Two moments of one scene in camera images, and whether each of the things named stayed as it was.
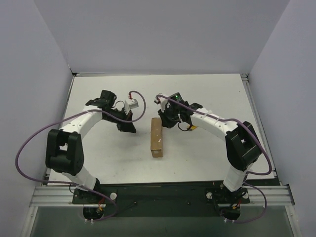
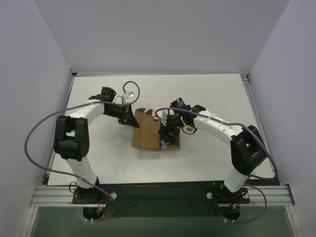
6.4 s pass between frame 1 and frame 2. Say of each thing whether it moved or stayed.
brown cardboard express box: moved
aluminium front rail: stayed
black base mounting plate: stayed
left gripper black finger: moved
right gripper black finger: moved
